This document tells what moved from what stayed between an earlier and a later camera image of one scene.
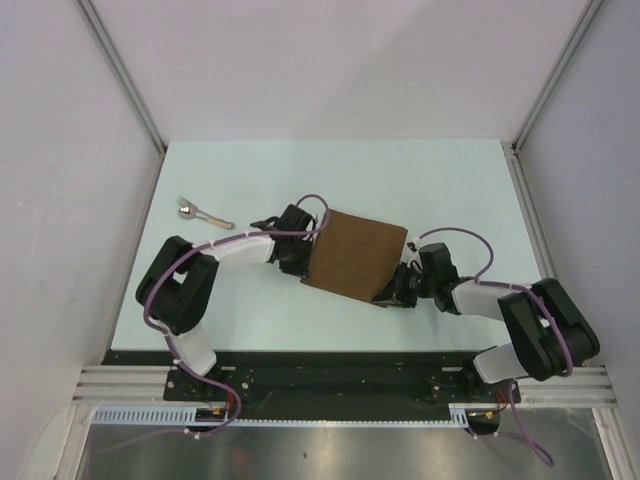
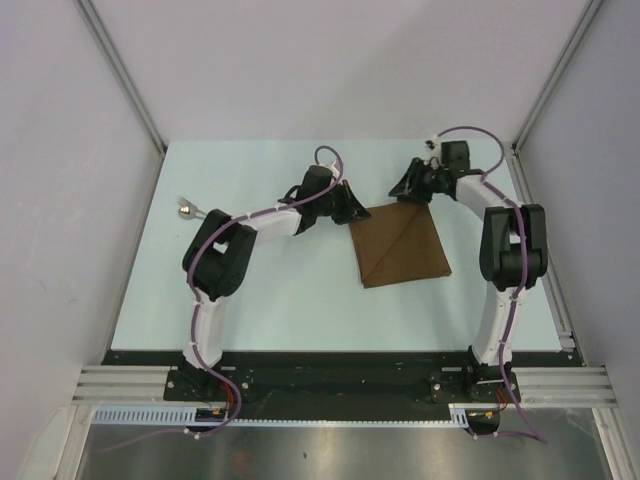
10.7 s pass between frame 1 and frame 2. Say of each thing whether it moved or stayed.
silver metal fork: stayed
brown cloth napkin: moved
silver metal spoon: stayed
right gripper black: moved
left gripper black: moved
